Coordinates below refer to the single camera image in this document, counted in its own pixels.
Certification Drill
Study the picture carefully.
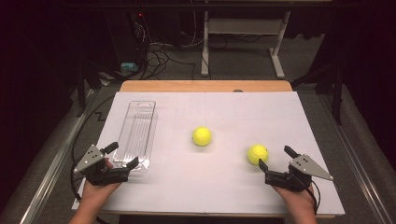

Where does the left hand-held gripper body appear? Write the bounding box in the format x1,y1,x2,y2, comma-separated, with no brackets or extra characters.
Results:
73,144,131,187

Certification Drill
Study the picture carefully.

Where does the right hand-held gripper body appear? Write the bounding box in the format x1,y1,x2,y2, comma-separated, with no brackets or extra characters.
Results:
264,154,334,192

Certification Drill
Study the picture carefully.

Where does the yellow tennis ball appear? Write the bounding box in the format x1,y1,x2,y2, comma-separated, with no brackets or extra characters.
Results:
247,143,270,166
191,126,213,147

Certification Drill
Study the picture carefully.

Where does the clear plastic tray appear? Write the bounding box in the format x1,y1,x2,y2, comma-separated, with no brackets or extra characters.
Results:
112,100,159,173

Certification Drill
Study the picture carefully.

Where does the person's left hand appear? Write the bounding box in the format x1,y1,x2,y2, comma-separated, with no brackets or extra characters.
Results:
79,158,122,204

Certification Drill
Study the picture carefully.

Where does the person's right hand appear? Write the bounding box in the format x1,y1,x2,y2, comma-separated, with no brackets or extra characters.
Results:
272,183,317,217

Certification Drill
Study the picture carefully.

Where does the white board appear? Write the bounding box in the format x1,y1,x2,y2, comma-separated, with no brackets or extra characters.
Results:
72,91,346,217

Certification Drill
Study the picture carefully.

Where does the black stand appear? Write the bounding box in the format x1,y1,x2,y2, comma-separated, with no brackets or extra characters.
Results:
75,60,106,119
291,60,345,126

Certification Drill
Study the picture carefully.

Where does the teal small object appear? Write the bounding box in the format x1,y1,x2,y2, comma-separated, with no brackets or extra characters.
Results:
120,62,139,72

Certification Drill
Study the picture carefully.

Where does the wooden table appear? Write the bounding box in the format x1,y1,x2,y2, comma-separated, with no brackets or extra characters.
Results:
92,79,336,219

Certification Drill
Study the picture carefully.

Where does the dark computer tower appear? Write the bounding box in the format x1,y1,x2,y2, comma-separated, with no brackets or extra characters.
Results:
104,7,148,67

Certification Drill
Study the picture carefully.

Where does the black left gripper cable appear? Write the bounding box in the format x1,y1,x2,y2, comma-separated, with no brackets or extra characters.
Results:
70,94,116,203

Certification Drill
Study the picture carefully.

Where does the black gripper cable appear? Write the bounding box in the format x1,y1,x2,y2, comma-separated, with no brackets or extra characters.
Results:
70,94,116,203
309,179,321,216

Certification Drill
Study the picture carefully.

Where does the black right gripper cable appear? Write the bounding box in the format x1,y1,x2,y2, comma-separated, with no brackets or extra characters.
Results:
309,179,321,216

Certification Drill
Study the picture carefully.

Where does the aluminium floor rail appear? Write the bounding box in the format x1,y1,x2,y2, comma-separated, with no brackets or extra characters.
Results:
18,88,96,224
317,92,396,224

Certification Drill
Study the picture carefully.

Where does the tangle of floor cables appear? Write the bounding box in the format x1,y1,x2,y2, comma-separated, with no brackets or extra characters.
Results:
132,10,207,81

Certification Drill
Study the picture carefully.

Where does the white metal table frame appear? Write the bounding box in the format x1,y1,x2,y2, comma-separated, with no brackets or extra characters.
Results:
200,0,292,80

